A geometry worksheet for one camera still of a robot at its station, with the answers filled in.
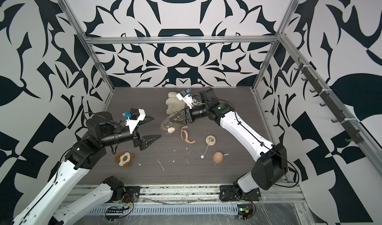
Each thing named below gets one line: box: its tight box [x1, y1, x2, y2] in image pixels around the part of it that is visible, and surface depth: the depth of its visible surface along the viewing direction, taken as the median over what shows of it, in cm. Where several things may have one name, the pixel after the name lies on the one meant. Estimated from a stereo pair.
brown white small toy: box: [115, 151, 135, 168], surface depth 85 cm
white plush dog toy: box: [165, 91, 188, 115], surface depth 103 cm
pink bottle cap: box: [212, 151, 224, 164], surface depth 86 cm
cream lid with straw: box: [199, 134, 217, 159], surface depth 92 cm
